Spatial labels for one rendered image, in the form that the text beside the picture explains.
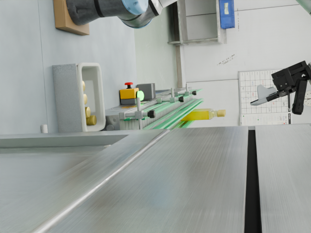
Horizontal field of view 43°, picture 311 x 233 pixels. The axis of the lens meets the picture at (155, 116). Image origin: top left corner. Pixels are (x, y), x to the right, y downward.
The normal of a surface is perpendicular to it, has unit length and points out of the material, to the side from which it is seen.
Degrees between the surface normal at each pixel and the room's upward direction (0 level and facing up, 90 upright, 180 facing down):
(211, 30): 90
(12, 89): 0
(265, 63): 90
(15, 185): 90
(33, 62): 0
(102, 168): 90
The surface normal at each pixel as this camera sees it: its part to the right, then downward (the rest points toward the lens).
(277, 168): -0.07, -0.99
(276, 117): -0.23, 0.13
